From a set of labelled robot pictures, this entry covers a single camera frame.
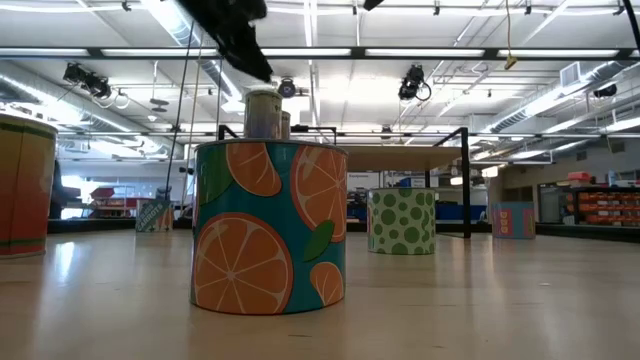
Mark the small carrots can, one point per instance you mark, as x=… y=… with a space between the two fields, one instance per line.
x=152 y=216

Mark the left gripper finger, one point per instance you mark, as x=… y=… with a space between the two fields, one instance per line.
x=247 y=52

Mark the tall orange corn can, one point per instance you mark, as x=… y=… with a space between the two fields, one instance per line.
x=25 y=190

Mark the small orange slices can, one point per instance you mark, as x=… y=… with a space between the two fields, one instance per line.
x=270 y=225

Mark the red bin rack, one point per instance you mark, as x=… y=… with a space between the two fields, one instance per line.
x=107 y=194

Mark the tall yellow-green label can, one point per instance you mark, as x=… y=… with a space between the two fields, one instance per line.
x=286 y=126

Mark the small red box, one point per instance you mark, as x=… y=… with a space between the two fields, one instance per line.
x=579 y=176

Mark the orange parts drawer rack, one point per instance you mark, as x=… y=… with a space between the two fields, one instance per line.
x=607 y=205

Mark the small teal and pink can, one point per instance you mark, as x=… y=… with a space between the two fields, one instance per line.
x=512 y=220

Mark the wooden shelf with black frame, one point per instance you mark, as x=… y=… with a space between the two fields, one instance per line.
x=400 y=157

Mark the tall peaches can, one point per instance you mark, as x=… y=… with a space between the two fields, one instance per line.
x=262 y=117

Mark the black ceiling-mounted device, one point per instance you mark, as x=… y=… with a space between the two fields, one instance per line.
x=85 y=80
x=412 y=82
x=605 y=91

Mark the round grey ceiling fixture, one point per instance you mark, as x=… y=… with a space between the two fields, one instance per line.
x=286 y=88

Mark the small green peas can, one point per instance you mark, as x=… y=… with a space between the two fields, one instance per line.
x=400 y=220

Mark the black aluminium rig frame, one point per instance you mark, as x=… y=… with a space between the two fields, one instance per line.
x=357 y=52

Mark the blue storage crate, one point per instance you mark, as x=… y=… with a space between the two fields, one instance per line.
x=460 y=212

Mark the white LED light bar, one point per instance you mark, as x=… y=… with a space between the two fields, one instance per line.
x=45 y=52
x=160 y=52
x=425 y=52
x=305 y=52
x=557 y=52

